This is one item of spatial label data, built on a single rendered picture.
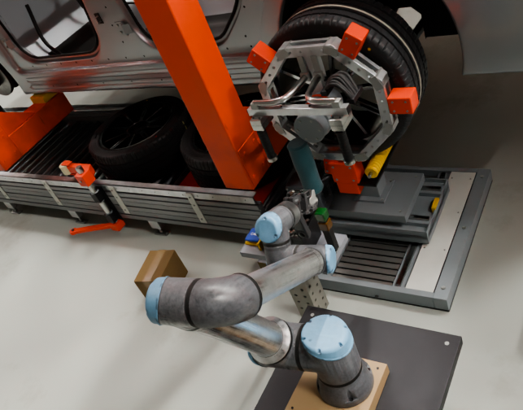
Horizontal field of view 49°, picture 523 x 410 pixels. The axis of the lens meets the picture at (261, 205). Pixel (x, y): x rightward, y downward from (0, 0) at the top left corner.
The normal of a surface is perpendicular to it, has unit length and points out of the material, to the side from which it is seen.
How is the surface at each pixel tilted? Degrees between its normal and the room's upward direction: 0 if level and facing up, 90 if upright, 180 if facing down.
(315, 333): 5
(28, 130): 90
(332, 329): 5
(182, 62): 90
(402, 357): 0
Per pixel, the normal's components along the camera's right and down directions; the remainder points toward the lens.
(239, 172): -0.45, 0.68
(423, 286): -0.33, -0.73
